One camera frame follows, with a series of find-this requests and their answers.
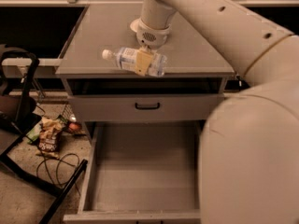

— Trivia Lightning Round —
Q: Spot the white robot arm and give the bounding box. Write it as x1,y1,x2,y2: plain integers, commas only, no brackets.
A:
141,0,299,224

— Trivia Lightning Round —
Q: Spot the grey drawer cabinet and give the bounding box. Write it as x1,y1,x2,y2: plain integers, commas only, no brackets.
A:
55,1,236,224

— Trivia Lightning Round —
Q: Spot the black metal chair frame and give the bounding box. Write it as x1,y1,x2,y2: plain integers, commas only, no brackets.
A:
0,44,88,224

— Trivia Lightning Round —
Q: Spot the green snack bag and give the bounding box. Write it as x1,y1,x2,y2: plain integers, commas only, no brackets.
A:
26,124,42,145

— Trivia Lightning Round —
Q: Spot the brown chip bag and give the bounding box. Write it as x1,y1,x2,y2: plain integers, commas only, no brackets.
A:
36,118,63,159

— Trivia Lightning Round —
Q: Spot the open grey middle drawer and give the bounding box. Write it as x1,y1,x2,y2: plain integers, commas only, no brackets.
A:
64,121,201,224

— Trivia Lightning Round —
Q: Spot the black drawer handle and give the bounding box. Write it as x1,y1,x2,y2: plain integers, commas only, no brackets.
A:
135,103,161,110

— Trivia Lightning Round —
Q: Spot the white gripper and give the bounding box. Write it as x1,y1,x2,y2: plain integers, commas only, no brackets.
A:
135,19,169,76

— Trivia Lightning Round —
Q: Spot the red apple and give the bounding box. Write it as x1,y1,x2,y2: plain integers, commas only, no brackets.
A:
68,122,81,133

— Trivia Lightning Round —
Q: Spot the white paper bowl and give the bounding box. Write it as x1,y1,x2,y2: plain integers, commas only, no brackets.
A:
130,19,139,33

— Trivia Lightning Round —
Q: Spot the closed grey top drawer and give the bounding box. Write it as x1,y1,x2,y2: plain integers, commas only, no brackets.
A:
69,94,224,122

